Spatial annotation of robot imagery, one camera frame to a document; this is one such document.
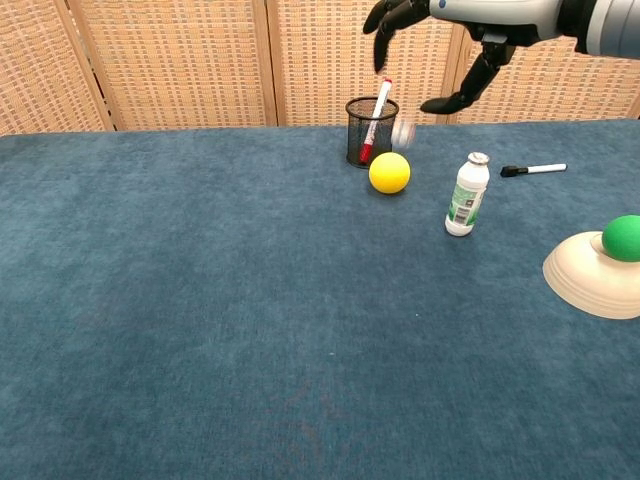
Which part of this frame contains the yellow ball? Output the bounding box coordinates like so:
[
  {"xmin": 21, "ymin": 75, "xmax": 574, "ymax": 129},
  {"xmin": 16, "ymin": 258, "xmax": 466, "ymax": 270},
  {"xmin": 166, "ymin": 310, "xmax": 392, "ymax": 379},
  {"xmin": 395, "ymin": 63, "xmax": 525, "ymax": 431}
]
[{"xmin": 368, "ymin": 151, "xmax": 412, "ymax": 195}]

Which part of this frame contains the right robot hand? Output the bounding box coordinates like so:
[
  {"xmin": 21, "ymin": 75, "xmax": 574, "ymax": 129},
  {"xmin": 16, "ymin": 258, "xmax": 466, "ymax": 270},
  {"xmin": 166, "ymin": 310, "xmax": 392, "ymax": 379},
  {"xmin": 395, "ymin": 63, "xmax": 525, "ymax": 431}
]
[{"xmin": 362, "ymin": 0, "xmax": 581, "ymax": 115}]

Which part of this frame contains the white plastic bottle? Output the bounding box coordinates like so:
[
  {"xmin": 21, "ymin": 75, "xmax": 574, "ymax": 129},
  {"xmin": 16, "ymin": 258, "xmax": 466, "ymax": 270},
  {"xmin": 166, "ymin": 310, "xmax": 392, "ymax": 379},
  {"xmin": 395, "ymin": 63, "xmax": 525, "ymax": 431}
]
[{"xmin": 444, "ymin": 151, "xmax": 491, "ymax": 238}]

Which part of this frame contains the red whiteboard marker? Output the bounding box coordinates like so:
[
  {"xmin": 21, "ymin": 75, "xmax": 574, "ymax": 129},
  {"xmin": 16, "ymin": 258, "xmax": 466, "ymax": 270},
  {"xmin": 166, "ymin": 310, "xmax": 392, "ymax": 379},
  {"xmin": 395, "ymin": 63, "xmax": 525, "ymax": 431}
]
[{"xmin": 358, "ymin": 77, "xmax": 394, "ymax": 165}]

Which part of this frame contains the woven folding screen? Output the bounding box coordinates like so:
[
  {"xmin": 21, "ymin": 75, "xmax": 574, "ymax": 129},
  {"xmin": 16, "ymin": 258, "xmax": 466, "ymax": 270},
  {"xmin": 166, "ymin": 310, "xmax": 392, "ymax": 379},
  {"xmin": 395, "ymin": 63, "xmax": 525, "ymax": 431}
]
[{"xmin": 0, "ymin": 0, "xmax": 640, "ymax": 137}]

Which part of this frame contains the cream upturned bowl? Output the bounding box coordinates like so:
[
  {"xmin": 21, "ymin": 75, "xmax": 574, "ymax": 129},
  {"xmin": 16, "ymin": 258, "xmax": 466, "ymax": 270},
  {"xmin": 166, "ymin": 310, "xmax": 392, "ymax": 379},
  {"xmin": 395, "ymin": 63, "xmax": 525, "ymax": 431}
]
[{"xmin": 542, "ymin": 230, "xmax": 640, "ymax": 321}]

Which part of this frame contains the black whiteboard marker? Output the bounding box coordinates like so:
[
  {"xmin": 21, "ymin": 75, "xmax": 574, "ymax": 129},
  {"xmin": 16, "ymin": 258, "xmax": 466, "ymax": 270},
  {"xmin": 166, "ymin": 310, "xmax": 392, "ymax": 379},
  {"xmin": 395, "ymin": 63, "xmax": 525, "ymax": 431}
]
[{"xmin": 500, "ymin": 163, "xmax": 568, "ymax": 178}]

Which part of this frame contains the blue table cloth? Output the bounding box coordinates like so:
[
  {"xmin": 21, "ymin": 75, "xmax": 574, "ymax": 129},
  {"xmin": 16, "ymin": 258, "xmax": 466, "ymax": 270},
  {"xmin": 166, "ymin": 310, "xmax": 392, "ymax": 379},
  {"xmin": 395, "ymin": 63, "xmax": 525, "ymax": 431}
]
[{"xmin": 0, "ymin": 118, "xmax": 640, "ymax": 480}]

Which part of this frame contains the black mesh pen holder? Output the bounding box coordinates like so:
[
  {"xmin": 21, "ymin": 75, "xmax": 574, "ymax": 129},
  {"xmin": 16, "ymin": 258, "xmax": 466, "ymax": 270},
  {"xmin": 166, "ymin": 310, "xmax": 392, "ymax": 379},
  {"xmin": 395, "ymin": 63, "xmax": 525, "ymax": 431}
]
[{"xmin": 345, "ymin": 96, "xmax": 400, "ymax": 170}]

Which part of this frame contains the small white die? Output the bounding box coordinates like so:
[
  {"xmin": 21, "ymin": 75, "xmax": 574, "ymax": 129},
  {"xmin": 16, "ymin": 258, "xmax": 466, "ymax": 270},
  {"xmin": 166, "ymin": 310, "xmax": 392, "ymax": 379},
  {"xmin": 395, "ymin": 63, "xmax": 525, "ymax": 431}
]
[{"xmin": 391, "ymin": 117, "xmax": 418, "ymax": 151}]

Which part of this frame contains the green ball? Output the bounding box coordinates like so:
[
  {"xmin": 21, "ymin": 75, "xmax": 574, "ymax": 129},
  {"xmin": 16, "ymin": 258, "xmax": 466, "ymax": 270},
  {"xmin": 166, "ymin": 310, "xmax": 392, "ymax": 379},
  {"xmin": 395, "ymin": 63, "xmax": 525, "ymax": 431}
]
[{"xmin": 601, "ymin": 214, "xmax": 640, "ymax": 263}]

